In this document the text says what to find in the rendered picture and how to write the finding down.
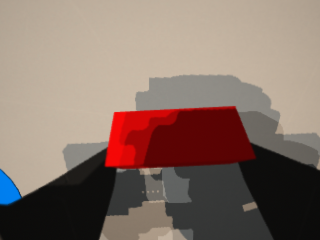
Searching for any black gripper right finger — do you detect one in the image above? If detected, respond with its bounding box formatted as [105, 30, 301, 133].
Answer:
[238, 142, 320, 240]

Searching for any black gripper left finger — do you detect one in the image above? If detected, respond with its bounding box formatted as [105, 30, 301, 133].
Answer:
[0, 147, 117, 240]

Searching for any blue circle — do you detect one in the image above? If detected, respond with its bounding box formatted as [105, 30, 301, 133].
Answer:
[0, 169, 22, 204]

